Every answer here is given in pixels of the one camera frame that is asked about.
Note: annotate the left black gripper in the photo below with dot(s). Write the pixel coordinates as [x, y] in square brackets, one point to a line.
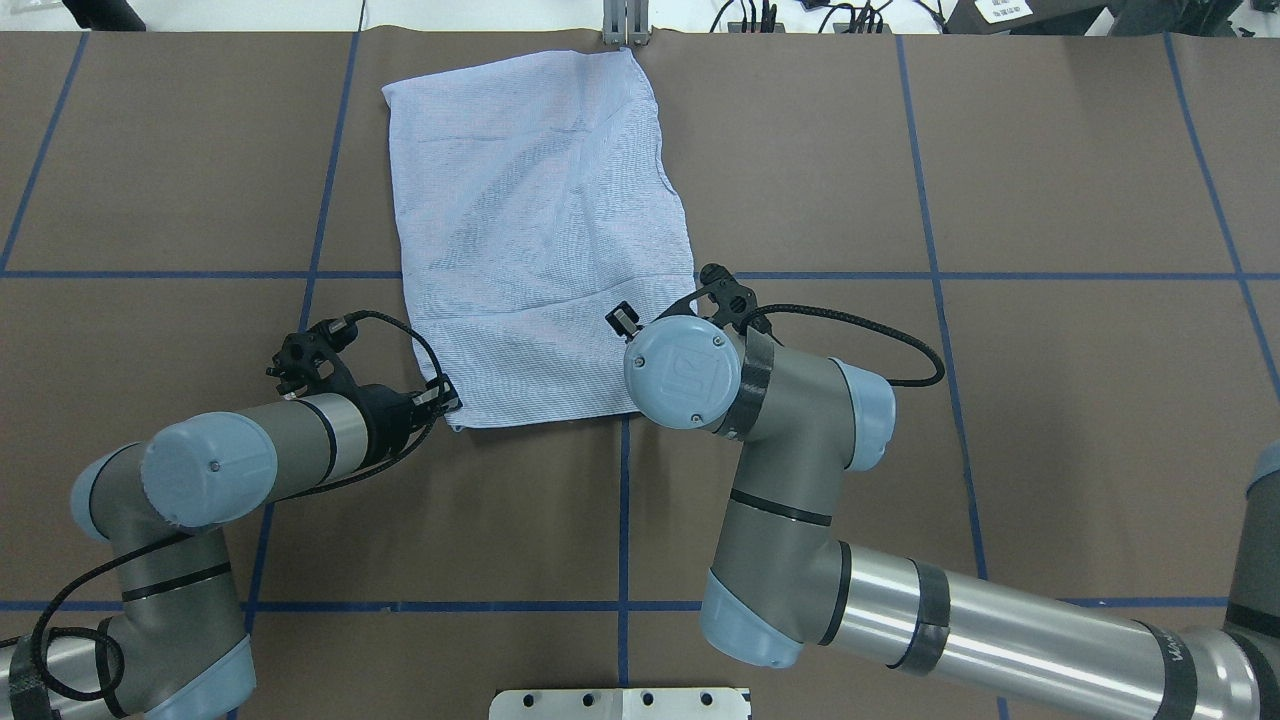
[386, 420]

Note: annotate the blue striped button shirt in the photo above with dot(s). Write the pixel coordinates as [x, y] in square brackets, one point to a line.
[531, 198]

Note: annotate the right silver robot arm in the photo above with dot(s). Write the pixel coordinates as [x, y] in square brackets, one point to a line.
[780, 581]

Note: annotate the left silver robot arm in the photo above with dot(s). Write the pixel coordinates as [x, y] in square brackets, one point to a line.
[180, 647]

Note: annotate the black device with label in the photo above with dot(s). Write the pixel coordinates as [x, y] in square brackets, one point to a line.
[1032, 18]

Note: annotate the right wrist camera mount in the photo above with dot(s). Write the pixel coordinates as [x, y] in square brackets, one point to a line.
[735, 303]

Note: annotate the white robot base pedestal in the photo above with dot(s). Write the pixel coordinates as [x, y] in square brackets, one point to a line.
[623, 703]

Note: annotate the grey aluminium frame post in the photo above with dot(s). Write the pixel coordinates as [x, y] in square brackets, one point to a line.
[626, 23]

